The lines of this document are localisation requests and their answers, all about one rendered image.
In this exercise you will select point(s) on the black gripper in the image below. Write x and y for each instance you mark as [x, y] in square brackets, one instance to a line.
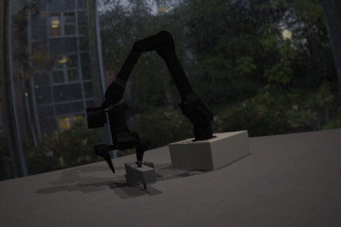
[102, 149]

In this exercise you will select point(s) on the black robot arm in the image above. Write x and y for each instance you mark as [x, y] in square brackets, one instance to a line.
[191, 104]

